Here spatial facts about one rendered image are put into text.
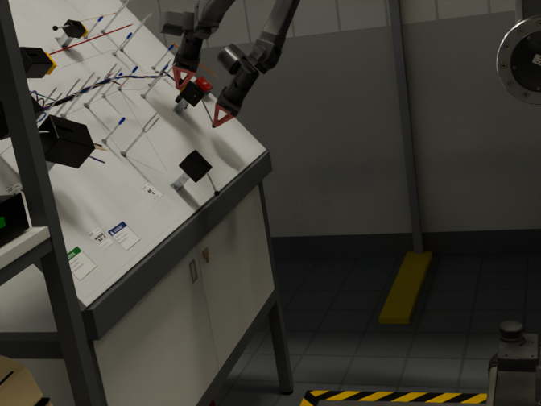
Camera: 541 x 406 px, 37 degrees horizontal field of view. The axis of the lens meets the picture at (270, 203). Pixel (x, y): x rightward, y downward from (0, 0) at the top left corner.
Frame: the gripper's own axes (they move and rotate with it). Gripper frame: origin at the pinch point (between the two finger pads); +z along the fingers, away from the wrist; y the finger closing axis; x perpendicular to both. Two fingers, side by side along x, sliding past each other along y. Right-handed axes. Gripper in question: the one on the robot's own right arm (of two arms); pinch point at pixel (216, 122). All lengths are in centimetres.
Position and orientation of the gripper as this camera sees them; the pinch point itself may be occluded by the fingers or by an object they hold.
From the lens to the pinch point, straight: 232.7
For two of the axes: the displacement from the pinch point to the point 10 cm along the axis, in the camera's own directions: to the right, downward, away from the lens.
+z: -5.1, 7.1, 4.8
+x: 8.5, 4.9, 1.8
